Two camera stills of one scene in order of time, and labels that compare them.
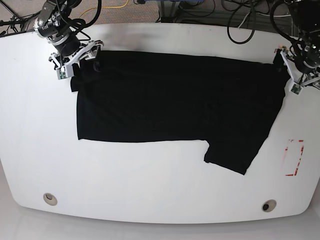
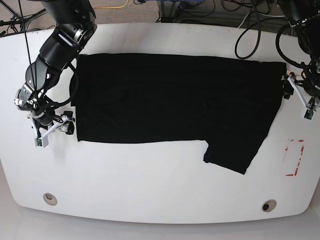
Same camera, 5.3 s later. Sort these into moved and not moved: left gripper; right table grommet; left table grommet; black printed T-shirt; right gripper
Moved: right gripper; left gripper
Not moved: left table grommet; black printed T-shirt; right table grommet
